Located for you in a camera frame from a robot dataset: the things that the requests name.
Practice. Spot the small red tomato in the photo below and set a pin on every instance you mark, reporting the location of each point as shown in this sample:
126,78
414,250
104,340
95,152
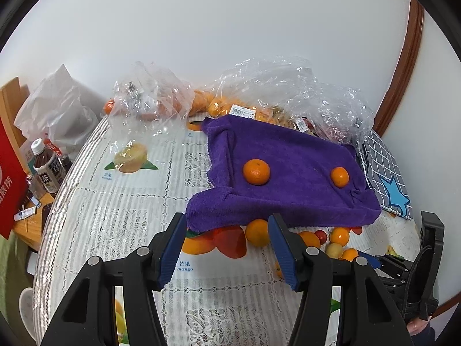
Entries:
321,236

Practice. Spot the pile of bagged red tomatoes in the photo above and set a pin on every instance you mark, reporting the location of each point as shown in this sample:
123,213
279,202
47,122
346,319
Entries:
331,133

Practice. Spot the person's right forearm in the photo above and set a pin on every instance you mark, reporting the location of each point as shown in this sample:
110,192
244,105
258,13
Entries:
425,338

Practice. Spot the white bowl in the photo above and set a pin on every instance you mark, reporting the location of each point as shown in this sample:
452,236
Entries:
27,310

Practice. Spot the wooden side table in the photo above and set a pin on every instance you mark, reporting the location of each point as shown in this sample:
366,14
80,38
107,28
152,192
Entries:
32,230

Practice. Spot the brown wooden door frame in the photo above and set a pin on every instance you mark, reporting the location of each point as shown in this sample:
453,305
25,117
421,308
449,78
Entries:
407,61

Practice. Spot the green cloth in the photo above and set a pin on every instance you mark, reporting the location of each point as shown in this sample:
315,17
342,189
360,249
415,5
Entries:
10,277

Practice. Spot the grey checked cloth blue star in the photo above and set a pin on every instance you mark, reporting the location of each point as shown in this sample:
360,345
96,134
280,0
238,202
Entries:
385,173

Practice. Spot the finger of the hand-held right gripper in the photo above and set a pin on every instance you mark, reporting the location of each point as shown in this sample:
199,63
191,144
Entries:
394,281
389,259

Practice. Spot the small yellow plum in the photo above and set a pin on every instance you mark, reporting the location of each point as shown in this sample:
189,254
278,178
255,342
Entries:
334,250

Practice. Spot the clear plastic bag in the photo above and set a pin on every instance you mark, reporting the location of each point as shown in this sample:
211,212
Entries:
331,104
252,79
155,90

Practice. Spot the wooden chair back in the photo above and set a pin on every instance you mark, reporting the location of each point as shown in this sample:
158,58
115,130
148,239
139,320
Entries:
12,97

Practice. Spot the pile of bagged oranges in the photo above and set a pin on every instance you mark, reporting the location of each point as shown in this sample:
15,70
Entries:
212,106

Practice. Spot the dark tea bottle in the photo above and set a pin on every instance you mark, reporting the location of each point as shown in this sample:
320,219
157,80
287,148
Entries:
46,169

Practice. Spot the white plastic bag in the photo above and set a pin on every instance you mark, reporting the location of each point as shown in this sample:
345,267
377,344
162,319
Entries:
57,108

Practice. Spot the purple towel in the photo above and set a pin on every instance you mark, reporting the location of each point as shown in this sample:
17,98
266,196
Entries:
295,151

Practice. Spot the medium orange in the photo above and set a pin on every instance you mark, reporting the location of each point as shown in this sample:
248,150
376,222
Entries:
339,235

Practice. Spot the small white tube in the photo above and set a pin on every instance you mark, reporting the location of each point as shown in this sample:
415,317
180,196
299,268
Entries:
25,213

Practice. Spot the person's right hand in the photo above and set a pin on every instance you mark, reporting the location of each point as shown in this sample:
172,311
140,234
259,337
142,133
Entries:
418,326

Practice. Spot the small orange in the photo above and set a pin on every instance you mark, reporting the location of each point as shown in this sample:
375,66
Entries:
350,255
310,239
340,176

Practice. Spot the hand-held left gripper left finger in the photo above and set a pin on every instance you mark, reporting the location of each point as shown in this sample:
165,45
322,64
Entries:
172,248

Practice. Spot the small dark sauce bottle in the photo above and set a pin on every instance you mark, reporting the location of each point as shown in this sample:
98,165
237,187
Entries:
65,162

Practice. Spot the large orange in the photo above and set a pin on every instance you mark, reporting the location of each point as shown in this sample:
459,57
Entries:
256,172
256,232

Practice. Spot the pile of tan longans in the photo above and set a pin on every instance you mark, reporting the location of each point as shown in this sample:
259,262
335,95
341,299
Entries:
279,115

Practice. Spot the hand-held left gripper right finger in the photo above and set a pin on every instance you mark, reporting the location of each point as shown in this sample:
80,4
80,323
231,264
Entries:
284,248

